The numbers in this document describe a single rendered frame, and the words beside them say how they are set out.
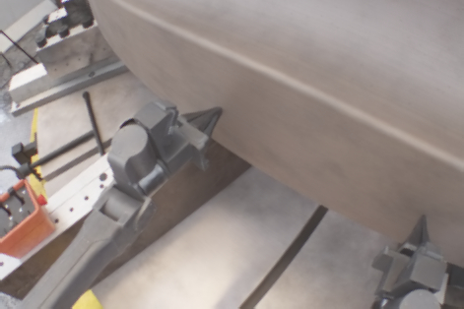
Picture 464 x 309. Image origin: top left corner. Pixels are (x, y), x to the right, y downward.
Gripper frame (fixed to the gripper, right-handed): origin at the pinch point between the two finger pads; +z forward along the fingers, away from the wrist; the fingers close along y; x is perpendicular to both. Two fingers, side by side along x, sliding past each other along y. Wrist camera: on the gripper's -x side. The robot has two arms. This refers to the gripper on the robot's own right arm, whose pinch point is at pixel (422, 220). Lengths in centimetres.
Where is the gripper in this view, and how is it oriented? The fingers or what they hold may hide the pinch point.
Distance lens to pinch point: 54.6
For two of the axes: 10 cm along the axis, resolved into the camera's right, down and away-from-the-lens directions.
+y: -8.5, -3.6, 3.9
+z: 5.2, -6.9, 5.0
